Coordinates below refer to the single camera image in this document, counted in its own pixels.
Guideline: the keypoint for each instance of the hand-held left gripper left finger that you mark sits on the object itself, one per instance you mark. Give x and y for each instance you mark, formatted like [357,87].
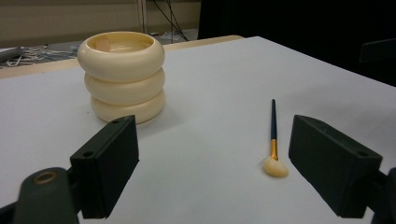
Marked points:
[106,168]

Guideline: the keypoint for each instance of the cream ribbed brush holder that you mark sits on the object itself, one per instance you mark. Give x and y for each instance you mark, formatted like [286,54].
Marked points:
[121,65]

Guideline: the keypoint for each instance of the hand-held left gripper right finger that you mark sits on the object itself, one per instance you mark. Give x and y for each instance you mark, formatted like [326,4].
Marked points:
[333,165]

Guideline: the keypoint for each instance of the light wooden desk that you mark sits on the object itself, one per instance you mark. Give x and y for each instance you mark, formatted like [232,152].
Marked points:
[62,21]

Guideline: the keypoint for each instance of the black curtain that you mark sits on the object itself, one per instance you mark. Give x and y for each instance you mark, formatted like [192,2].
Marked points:
[295,21]

